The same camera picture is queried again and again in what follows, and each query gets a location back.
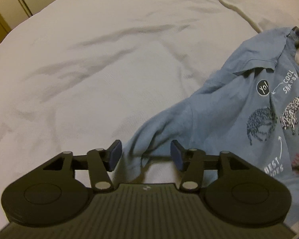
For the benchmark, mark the white bed sheet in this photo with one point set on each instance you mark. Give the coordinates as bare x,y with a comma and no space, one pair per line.
82,73

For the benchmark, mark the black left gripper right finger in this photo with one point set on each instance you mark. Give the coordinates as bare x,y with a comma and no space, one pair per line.
194,162

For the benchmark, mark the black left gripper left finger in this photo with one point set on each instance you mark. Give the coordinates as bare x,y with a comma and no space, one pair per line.
59,172

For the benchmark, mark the blue printed t-shirt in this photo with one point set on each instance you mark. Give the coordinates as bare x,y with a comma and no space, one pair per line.
249,107

